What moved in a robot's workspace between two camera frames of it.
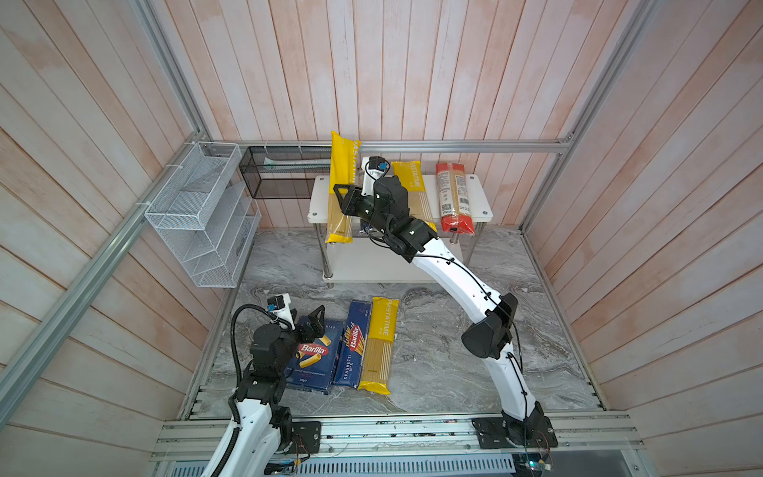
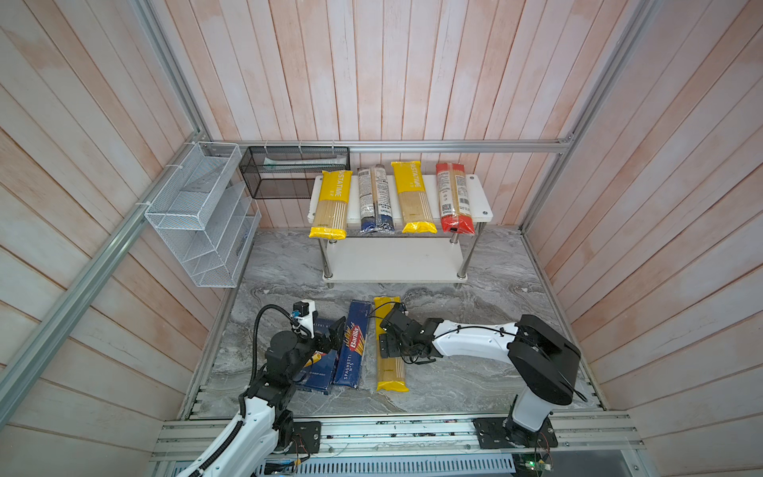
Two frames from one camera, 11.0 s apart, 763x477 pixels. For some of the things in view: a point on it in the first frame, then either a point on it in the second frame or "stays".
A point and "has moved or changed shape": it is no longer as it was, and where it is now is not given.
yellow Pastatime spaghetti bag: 382,331 has moved or changed shape
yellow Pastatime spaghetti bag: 343,171 has moved or changed shape
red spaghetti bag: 454,199 stays
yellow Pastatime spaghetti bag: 411,178 stays
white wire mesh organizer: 206,216 stays
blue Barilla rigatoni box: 316,363 stays
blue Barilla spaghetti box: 353,346 stays
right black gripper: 355,200 to 387,341
